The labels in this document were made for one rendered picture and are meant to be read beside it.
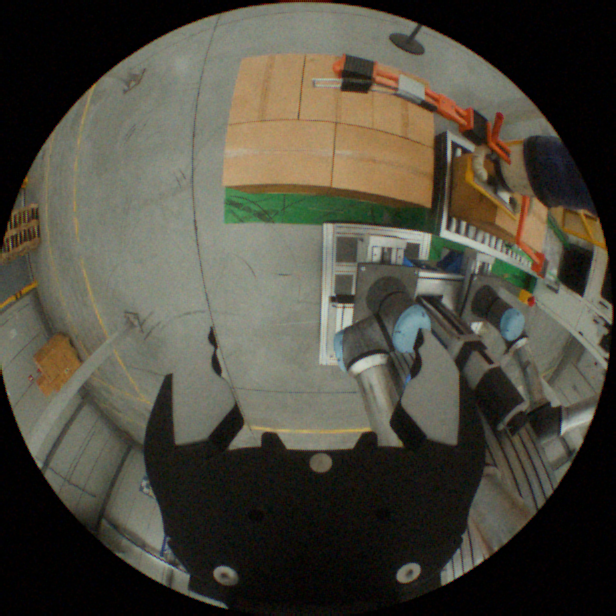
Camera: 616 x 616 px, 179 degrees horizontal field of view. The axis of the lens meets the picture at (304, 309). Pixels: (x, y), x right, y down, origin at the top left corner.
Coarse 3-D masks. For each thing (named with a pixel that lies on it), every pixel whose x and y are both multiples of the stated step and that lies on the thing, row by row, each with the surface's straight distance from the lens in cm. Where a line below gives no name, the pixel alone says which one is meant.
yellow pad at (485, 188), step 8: (472, 168) 80; (472, 176) 79; (488, 176) 86; (472, 184) 79; (480, 184) 81; (488, 184) 84; (480, 192) 84; (488, 192) 85; (496, 200) 88; (512, 200) 93; (504, 208) 93; (512, 208) 97; (512, 216) 98
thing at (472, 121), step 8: (472, 112) 72; (464, 120) 70; (472, 120) 68; (480, 120) 73; (464, 128) 68; (472, 128) 66; (480, 128) 71; (488, 128) 73; (464, 136) 69; (472, 136) 70; (480, 136) 68; (488, 136) 71; (480, 144) 72
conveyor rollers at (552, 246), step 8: (456, 152) 152; (464, 224) 146; (464, 232) 148; (472, 232) 152; (480, 232) 159; (552, 232) 278; (496, 240) 180; (544, 240) 259; (552, 240) 284; (560, 240) 311; (496, 248) 178; (504, 248) 186; (544, 248) 259; (552, 248) 284; (560, 248) 317; (512, 256) 200; (520, 256) 217; (552, 256) 290; (560, 256) 318; (528, 264) 231; (552, 264) 298; (552, 272) 299; (552, 280) 307
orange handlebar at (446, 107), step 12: (336, 72) 59; (384, 72) 62; (384, 84) 59; (432, 96) 66; (444, 96) 67; (444, 108) 64; (456, 108) 68; (456, 120) 66; (492, 144) 74; (504, 144) 80; (504, 156) 78; (516, 240) 82; (528, 252) 89
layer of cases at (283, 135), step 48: (240, 96) 141; (288, 96) 132; (336, 96) 133; (384, 96) 142; (240, 144) 123; (288, 144) 116; (336, 144) 117; (384, 144) 124; (432, 144) 140; (336, 192) 132; (384, 192) 116
